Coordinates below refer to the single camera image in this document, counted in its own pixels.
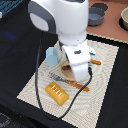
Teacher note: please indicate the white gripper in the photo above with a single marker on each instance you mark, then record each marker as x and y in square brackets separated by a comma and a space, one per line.
[78, 57]

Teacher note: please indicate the light blue carton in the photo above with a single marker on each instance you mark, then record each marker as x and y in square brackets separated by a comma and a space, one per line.
[52, 56]

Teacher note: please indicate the yellow bread loaf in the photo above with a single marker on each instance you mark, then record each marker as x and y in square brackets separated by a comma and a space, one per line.
[57, 93]

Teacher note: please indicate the brown sausage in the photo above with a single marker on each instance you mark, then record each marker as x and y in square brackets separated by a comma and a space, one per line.
[67, 67]

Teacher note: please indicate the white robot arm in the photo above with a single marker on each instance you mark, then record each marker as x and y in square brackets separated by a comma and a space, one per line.
[68, 19]

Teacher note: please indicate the tan round plate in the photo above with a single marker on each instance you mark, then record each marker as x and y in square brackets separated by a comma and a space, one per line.
[65, 70]

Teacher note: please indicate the beige woven placemat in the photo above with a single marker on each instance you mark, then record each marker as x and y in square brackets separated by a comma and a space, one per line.
[85, 111]

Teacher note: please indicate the grey frying pan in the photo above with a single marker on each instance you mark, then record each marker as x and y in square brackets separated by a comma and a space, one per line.
[96, 16]

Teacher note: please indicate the beige bowl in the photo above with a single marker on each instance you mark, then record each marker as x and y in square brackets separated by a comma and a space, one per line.
[124, 16]

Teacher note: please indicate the orange handled fork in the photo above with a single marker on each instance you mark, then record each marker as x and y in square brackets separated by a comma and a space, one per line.
[74, 84]

